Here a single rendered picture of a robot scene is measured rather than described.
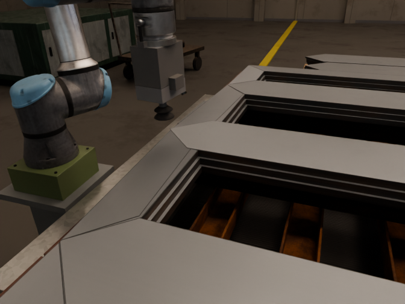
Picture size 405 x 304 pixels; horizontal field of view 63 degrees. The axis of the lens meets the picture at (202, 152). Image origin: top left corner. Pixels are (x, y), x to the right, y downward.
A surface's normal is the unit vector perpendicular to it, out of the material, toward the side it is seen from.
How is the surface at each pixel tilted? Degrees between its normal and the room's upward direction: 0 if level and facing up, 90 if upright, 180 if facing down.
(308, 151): 0
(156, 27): 91
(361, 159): 0
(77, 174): 90
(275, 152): 0
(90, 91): 81
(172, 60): 89
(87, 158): 90
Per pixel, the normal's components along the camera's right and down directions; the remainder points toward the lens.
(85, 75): 0.60, 0.22
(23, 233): -0.01, -0.88
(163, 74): 0.87, 0.21
